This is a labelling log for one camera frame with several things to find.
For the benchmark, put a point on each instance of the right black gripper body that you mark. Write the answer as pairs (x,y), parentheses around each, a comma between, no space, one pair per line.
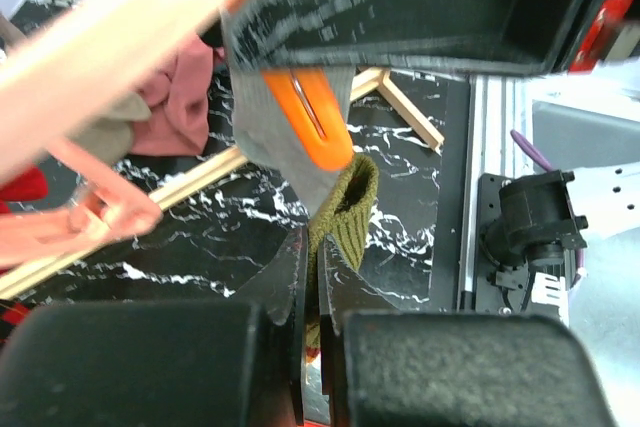
(512,37)

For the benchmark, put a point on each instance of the red patterned sock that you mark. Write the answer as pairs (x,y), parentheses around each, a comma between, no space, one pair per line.
(31,185)

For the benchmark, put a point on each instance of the black argyle sock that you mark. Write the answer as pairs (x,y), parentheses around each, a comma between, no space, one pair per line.
(11,315)

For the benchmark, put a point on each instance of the wooden drying rack frame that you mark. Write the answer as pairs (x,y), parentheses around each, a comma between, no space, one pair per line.
(25,276)

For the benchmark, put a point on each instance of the olive green sock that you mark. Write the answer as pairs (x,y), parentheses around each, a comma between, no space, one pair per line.
(345,214)

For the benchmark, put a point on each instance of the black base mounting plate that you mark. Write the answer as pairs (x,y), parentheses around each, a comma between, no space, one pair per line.
(454,253)

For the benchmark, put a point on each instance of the pink sock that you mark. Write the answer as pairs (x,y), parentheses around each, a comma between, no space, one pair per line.
(177,95)

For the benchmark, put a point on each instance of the orange clothes clip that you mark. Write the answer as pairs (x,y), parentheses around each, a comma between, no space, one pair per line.
(311,107)

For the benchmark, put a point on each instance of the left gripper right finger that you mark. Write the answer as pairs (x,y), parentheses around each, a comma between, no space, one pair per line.
(384,367)

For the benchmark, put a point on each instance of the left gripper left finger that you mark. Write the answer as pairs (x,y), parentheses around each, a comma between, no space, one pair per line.
(237,361)

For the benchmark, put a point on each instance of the pink round clip hanger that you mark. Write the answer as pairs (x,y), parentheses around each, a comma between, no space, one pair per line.
(62,78)

